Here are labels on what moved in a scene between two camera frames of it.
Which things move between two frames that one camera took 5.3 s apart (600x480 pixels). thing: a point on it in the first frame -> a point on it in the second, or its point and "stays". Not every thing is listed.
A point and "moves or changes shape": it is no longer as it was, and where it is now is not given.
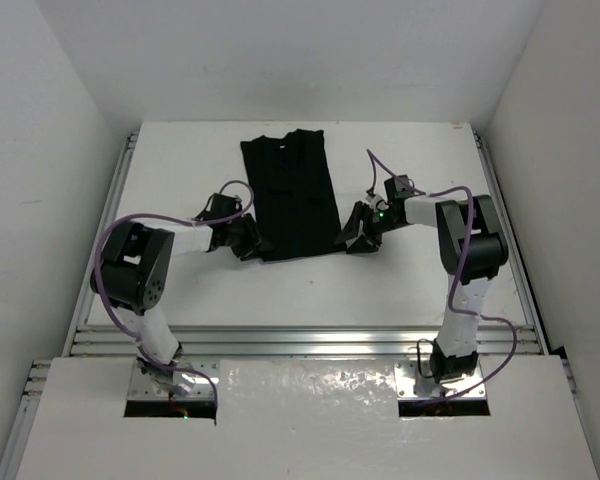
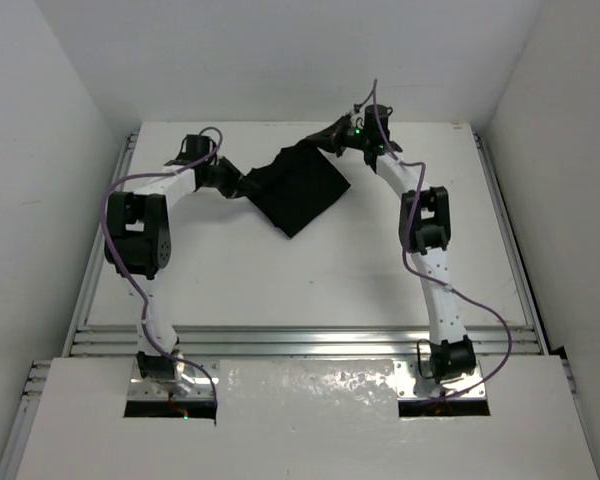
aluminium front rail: (300, 341) stays
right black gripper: (370, 241) -> (332, 138)
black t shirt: (293, 191) moves or changes shape
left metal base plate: (142, 383) stays
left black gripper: (243, 236) -> (233, 179)
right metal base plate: (415, 380) stays
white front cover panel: (308, 419) stays
